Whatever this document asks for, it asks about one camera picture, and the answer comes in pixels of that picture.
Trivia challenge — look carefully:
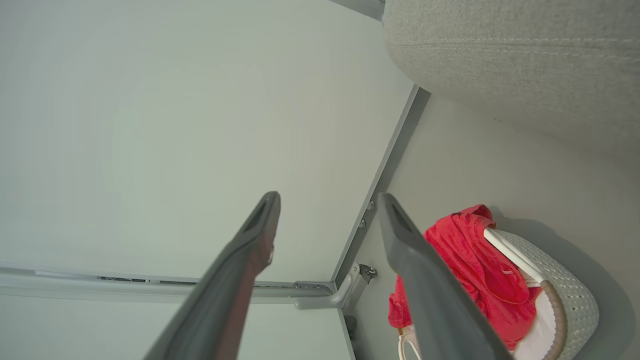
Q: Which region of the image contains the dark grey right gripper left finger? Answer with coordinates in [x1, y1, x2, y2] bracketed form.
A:
[144, 191, 281, 360]

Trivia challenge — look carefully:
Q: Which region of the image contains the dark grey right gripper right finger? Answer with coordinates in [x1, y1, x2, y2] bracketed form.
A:
[377, 192, 514, 360]

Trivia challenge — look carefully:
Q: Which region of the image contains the red and white garment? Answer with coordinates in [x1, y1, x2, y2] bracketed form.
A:
[388, 204, 544, 351]

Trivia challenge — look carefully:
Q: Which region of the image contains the white cloth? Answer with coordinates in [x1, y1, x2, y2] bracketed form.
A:
[512, 290, 557, 360]

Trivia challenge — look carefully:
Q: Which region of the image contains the white perforated laundry basket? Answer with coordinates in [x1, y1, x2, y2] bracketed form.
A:
[397, 227, 600, 360]

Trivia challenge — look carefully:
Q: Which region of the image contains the grey fabric ottoman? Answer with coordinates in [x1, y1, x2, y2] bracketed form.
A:
[382, 0, 640, 168]

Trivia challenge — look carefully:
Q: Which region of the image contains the grey partition base rail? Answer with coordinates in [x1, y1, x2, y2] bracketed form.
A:
[337, 307, 359, 360]
[331, 84, 432, 288]

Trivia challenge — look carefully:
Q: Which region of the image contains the grey curved corner bracket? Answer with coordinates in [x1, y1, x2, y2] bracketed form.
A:
[294, 262, 362, 310]

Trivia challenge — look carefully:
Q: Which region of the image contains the grey partition post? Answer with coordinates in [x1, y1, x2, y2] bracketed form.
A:
[0, 261, 337, 305]

